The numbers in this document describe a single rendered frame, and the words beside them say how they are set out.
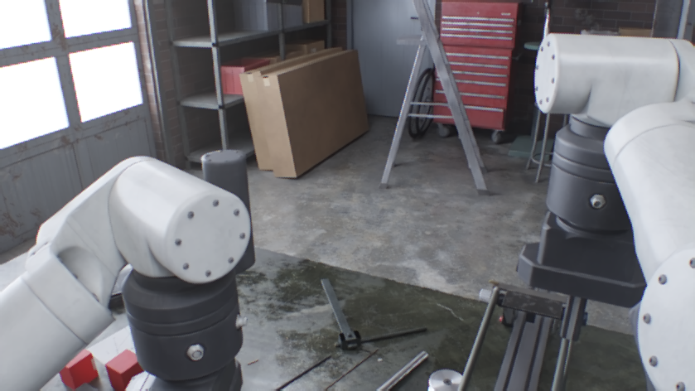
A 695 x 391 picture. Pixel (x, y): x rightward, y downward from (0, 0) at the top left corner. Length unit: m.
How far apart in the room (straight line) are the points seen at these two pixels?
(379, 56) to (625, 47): 5.19
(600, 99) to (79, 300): 0.40
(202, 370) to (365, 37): 5.32
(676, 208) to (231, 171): 0.30
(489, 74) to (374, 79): 1.45
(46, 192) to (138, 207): 3.38
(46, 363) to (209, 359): 0.12
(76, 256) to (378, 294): 0.76
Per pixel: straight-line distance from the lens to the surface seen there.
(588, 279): 0.51
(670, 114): 0.40
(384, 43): 5.56
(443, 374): 0.77
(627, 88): 0.45
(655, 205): 0.35
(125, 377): 0.91
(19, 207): 3.67
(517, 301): 0.80
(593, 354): 1.01
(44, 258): 0.39
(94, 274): 0.42
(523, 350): 0.93
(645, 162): 0.37
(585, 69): 0.44
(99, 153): 3.96
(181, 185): 0.36
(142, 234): 0.37
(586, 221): 0.47
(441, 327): 1.00
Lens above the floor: 1.49
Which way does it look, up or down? 24 degrees down
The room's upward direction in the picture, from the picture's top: 1 degrees counter-clockwise
